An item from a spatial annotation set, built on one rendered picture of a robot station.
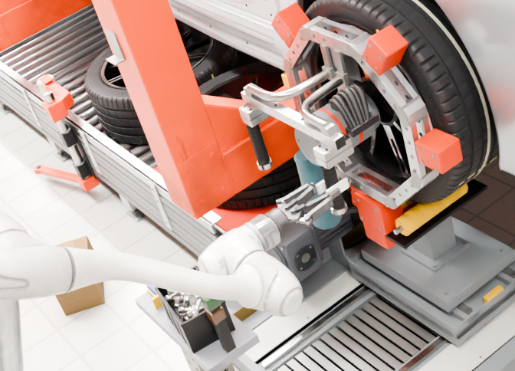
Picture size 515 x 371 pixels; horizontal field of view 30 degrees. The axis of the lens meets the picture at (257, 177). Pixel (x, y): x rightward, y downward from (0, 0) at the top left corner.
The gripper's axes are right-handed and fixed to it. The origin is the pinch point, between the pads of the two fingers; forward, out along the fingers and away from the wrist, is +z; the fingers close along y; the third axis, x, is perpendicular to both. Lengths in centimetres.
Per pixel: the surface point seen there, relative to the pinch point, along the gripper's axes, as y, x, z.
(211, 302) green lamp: -10.2, -18.2, -38.7
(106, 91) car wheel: -169, -32, 8
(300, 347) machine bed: -33, -76, -9
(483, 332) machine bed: 9, -75, 33
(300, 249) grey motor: -39, -47, 5
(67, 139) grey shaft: -182, -50, -12
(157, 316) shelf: -41, -38, -46
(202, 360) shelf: -15, -38, -46
